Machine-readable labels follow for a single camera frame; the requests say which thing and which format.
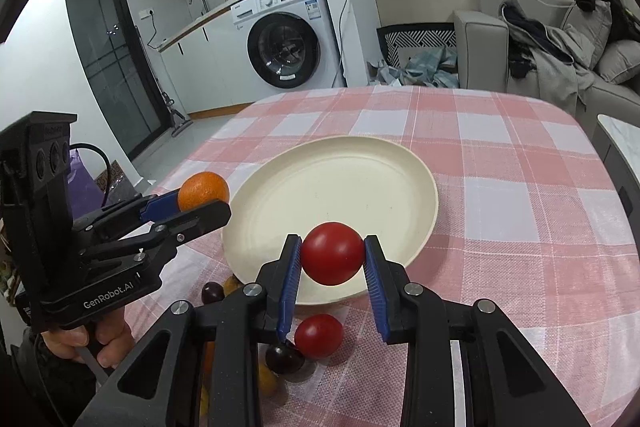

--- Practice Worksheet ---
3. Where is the orange mandarin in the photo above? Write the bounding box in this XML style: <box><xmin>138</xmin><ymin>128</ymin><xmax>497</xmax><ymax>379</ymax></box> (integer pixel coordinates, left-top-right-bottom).
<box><xmin>177</xmin><ymin>171</ymin><xmax>230</xmax><ymax>211</ymax></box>

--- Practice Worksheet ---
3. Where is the red tomato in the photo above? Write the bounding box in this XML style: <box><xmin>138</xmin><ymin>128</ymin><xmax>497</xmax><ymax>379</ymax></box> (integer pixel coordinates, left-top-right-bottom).
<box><xmin>300</xmin><ymin>222</ymin><xmax>366</xmax><ymax>286</ymax></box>
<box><xmin>294</xmin><ymin>314</ymin><xmax>344</xmax><ymax>360</ymax></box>

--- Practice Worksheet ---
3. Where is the dark purple plum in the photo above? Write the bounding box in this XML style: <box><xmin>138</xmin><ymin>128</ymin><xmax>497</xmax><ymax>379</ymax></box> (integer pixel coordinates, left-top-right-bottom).
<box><xmin>201</xmin><ymin>282</ymin><xmax>226</xmax><ymax>305</ymax></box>
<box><xmin>265</xmin><ymin>339</ymin><xmax>306</xmax><ymax>375</ymax></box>

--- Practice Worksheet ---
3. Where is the person's left hand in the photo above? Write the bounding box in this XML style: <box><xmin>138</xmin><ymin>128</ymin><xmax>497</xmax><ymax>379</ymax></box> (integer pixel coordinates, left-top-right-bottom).
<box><xmin>41</xmin><ymin>308</ymin><xmax>134</xmax><ymax>369</ymax></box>

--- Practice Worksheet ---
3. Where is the cream round plate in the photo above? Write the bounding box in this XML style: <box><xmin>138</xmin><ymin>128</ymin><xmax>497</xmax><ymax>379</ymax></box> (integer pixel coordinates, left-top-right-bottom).
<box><xmin>221</xmin><ymin>135</ymin><xmax>439</xmax><ymax>283</ymax></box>

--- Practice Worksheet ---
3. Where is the black glass door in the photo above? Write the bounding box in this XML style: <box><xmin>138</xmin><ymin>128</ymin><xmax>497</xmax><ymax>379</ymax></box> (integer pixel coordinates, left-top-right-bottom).
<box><xmin>65</xmin><ymin>0</ymin><xmax>170</xmax><ymax>160</ymax></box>

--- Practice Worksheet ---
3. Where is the white washing machine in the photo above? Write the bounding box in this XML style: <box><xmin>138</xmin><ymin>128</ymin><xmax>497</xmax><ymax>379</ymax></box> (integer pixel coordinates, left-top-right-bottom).
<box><xmin>231</xmin><ymin>0</ymin><xmax>345</xmax><ymax>101</ymax></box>

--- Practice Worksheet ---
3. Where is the grey sofa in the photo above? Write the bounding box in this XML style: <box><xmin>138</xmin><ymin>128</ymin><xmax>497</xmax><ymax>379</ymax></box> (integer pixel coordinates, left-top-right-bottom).
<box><xmin>454</xmin><ymin>0</ymin><xmax>639</xmax><ymax>133</ymax></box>

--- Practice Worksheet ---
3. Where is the white marble side table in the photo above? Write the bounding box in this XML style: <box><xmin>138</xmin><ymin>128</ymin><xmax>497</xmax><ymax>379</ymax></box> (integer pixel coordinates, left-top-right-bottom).
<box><xmin>592</xmin><ymin>114</ymin><xmax>639</xmax><ymax>242</ymax></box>

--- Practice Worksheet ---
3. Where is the pile of clothes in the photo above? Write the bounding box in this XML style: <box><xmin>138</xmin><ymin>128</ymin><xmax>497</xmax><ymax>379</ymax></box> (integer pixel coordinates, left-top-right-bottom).
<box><xmin>500</xmin><ymin>0</ymin><xmax>594</xmax><ymax>116</ymax></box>

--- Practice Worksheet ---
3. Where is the grey cushion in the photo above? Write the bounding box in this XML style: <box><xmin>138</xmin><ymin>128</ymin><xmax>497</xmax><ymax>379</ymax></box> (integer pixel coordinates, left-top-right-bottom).
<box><xmin>597</xmin><ymin>40</ymin><xmax>640</xmax><ymax>84</ymax></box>

